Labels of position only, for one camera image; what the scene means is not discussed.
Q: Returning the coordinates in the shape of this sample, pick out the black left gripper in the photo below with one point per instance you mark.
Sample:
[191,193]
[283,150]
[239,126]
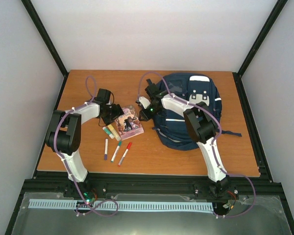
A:
[118,112]

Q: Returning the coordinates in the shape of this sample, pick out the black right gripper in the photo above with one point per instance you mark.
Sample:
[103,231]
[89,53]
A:
[146,116]

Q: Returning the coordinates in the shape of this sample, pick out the pink illustrated book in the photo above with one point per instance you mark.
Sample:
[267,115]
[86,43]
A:
[128,124]

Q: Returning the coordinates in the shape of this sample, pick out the navy blue backpack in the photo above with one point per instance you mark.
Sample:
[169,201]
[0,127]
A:
[191,111]

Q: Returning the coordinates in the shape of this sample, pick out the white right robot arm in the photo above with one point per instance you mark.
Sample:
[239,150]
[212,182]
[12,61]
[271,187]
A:
[218,178]

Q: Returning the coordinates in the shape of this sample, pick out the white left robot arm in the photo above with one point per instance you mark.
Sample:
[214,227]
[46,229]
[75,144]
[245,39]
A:
[64,131]

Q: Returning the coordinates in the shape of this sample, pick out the green cap white marker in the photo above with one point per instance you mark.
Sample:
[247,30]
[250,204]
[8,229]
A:
[108,132]

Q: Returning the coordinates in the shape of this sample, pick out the yellow highlighter marker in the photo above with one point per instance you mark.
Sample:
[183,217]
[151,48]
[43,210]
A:
[114,132]

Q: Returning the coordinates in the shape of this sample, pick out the purple cap white marker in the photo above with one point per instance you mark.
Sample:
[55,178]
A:
[106,149]

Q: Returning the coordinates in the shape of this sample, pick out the teal cap white marker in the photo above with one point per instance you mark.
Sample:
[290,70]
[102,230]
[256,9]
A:
[116,151]

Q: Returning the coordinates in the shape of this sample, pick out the red cap white marker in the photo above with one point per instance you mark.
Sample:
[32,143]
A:
[124,154]

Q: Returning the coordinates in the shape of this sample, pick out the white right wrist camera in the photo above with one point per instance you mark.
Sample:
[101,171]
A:
[143,102]

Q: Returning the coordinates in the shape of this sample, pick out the black aluminium frame rail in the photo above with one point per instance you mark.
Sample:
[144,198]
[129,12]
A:
[105,185]

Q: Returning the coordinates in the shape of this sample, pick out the light blue cable duct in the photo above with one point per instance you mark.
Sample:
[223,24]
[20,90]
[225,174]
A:
[122,206]

